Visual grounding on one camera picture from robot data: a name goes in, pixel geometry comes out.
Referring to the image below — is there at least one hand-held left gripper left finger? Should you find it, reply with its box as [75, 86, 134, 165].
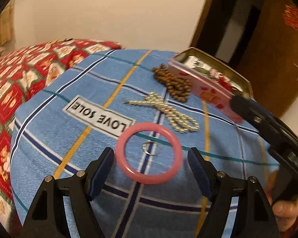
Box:
[20, 147, 115, 238]

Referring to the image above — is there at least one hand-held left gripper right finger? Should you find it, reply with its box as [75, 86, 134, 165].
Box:
[188, 147, 281, 238]

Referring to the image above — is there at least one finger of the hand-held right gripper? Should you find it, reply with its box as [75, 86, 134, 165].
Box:
[230, 95, 298, 155]

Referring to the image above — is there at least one pink bangle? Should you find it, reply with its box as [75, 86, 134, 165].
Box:
[115, 123, 183, 185]

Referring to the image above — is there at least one pink metal tin box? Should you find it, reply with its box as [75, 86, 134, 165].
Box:
[169, 47, 252, 124]

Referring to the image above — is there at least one small silver ring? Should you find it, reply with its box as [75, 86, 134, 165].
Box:
[142, 141, 160, 156]

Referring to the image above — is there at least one person's right hand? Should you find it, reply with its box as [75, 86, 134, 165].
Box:
[266, 171, 298, 231]

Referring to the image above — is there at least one blue checked towel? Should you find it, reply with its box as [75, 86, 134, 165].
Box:
[9, 48, 288, 238]

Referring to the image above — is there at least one brown wooden door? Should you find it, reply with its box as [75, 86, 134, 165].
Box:
[236, 0, 298, 119]

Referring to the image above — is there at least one white printed card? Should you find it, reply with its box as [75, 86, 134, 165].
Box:
[186, 56, 214, 75]

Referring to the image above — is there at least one red paper door decoration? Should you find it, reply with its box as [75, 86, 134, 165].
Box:
[283, 4, 298, 30]

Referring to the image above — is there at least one red printed bedsheet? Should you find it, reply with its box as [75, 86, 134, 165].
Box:
[0, 39, 122, 228]

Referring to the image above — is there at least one narrow yellow curtain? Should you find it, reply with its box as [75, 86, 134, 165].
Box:
[0, 0, 15, 46]

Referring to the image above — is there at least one brown wooden bead necklace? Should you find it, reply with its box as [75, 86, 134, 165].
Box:
[151, 64, 191, 103]

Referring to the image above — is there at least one wooden door frame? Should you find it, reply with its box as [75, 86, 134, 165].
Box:
[190, 0, 219, 52]

